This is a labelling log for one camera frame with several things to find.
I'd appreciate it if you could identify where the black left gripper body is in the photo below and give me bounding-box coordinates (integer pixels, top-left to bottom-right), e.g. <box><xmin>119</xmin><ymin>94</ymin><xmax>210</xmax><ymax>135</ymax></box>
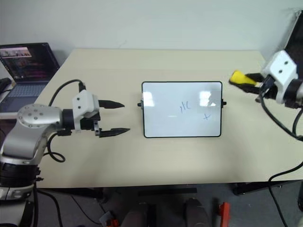
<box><xmin>80</xmin><ymin>112</ymin><xmax>102</xmax><ymax>137</ymax></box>

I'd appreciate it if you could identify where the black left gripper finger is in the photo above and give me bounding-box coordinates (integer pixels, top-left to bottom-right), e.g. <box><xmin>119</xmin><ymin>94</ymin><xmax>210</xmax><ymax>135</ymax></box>
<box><xmin>98</xmin><ymin>128</ymin><xmax>132</xmax><ymax>139</ymax></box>
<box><xmin>98</xmin><ymin>99</ymin><xmax>125</xmax><ymax>110</ymax></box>

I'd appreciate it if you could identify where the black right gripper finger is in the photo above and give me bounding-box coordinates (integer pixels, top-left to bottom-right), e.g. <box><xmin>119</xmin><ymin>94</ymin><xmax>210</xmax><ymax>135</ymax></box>
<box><xmin>238</xmin><ymin>82</ymin><xmax>262</xmax><ymax>95</ymax></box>
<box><xmin>245</xmin><ymin>73</ymin><xmax>266</xmax><ymax>83</ymax></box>

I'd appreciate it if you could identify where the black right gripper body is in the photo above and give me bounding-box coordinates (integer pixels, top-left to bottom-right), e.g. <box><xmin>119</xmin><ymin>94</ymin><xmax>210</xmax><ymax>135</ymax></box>
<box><xmin>255</xmin><ymin>74</ymin><xmax>279</xmax><ymax>103</ymax></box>

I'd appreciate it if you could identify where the yellow whiteboard eraser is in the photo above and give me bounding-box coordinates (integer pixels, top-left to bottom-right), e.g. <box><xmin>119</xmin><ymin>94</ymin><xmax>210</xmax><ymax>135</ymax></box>
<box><xmin>228</xmin><ymin>69</ymin><xmax>259</xmax><ymax>87</ymax></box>

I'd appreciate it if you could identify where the small black-framed whiteboard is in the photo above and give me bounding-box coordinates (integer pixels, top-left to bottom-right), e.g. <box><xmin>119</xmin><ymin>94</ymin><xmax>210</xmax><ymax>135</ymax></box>
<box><xmin>137</xmin><ymin>81</ymin><xmax>227</xmax><ymax>139</ymax></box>

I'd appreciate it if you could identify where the dark framed panel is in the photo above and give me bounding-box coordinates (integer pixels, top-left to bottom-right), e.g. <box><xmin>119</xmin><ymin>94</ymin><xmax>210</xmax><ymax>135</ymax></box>
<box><xmin>282</xmin><ymin>8</ymin><xmax>303</xmax><ymax>80</ymax></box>

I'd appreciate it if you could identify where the open laptop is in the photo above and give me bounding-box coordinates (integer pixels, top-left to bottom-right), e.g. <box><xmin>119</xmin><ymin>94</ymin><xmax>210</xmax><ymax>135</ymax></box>
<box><xmin>0</xmin><ymin>42</ymin><xmax>60</xmax><ymax>114</ymax></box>

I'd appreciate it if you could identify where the black table crossbar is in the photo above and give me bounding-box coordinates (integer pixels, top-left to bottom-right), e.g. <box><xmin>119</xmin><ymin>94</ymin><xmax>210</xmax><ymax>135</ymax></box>
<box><xmin>138</xmin><ymin>188</ymin><xmax>197</xmax><ymax>196</ymax></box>

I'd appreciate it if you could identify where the dark rounded robot leg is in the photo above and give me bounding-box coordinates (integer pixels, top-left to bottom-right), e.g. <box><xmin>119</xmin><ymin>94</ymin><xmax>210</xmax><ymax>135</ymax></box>
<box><xmin>120</xmin><ymin>203</ymin><xmax>149</xmax><ymax>227</ymax></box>
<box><xmin>184</xmin><ymin>198</ymin><xmax>209</xmax><ymax>227</ymax></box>

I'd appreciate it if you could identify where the black device beside laptop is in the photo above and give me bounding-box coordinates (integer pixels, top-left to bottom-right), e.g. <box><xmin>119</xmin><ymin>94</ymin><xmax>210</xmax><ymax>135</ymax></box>
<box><xmin>0</xmin><ymin>78</ymin><xmax>12</xmax><ymax>94</ymax></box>

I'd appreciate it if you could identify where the red clamp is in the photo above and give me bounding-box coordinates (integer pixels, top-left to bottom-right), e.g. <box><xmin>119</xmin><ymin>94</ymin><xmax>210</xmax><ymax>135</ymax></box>
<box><xmin>218</xmin><ymin>201</ymin><xmax>231</xmax><ymax>227</ymax></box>

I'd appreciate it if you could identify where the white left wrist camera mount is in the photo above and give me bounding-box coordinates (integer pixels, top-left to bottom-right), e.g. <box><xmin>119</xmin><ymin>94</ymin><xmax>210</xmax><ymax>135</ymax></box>
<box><xmin>71</xmin><ymin>90</ymin><xmax>100</xmax><ymax>131</ymax></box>

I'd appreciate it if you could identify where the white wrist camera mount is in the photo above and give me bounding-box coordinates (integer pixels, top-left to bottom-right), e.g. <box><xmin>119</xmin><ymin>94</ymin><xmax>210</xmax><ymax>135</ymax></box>
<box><xmin>261</xmin><ymin>50</ymin><xmax>298</xmax><ymax>105</ymax></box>
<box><xmin>71</xmin><ymin>90</ymin><xmax>100</xmax><ymax>131</ymax></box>

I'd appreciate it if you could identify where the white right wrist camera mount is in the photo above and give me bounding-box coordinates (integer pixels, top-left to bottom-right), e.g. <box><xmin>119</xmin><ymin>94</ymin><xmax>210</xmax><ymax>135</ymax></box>
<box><xmin>261</xmin><ymin>50</ymin><xmax>298</xmax><ymax>105</ymax></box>

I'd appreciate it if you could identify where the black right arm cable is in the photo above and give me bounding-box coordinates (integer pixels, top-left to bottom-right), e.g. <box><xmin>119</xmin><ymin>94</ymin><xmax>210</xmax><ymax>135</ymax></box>
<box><xmin>258</xmin><ymin>80</ymin><xmax>303</xmax><ymax>140</ymax></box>

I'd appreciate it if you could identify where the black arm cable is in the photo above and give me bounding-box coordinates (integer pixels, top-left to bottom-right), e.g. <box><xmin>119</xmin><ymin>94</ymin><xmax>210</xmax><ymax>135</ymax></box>
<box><xmin>258</xmin><ymin>80</ymin><xmax>303</xmax><ymax>140</ymax></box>
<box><xmin>46</xmin><ymin>79</ymin><xmax>86</xmax><ymax>164</ymax></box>

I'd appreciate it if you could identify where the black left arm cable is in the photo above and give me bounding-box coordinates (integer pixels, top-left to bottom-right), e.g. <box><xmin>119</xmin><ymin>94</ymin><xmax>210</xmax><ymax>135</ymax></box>
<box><xmin>46</xmin><ymin>79</ymin><xmax>86</xmax><ymax>164</ymax></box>

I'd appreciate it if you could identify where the black table leg frame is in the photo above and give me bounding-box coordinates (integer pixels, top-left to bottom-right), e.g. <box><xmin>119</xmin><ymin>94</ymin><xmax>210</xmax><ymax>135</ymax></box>
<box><xmin>232</xmin><ymin>180</ymin><xmax>303</xmax><ymax>196</ymax></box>

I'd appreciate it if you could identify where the black hanging cable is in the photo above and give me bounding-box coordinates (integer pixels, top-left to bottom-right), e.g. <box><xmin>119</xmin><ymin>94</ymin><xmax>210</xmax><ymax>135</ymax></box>
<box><xmin>268</xmin><ymin>161</ymin><xmax>303</xmax><ymax>227</ymax></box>

